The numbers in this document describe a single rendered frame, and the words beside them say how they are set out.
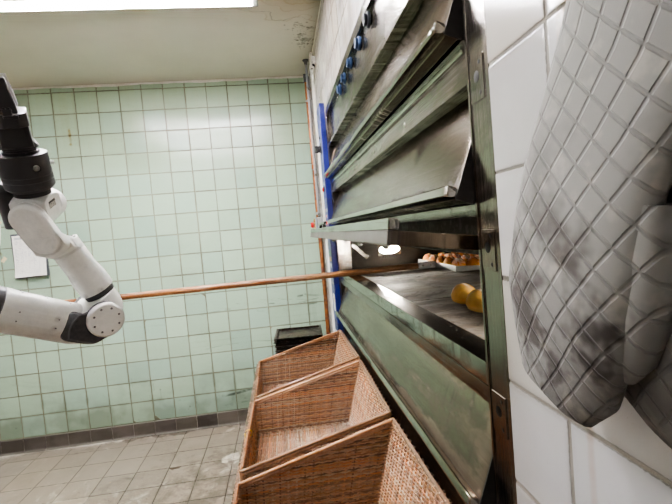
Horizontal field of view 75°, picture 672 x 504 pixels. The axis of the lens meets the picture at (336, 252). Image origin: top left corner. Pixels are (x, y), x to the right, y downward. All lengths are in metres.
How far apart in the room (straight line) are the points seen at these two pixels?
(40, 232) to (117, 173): 2.58
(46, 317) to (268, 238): 2.45
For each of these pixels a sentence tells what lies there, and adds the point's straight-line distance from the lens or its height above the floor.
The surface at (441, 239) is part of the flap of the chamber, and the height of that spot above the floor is 1.39.
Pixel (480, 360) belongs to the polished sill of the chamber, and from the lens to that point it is 0.80.
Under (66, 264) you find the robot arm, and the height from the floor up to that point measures 1.39.
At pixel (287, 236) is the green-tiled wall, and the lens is 3.37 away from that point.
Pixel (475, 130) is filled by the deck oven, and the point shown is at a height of 1.55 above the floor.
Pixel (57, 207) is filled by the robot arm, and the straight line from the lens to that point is 1.09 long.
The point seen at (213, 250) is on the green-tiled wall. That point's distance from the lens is 3.41.
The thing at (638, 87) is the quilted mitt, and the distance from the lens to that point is 0.36.
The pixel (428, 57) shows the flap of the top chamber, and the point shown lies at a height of 1.71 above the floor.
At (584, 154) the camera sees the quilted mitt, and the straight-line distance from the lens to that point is 0.39.
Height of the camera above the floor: 1.42
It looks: 3 degrees down
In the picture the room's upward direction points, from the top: 5 degrees counter-clockwise
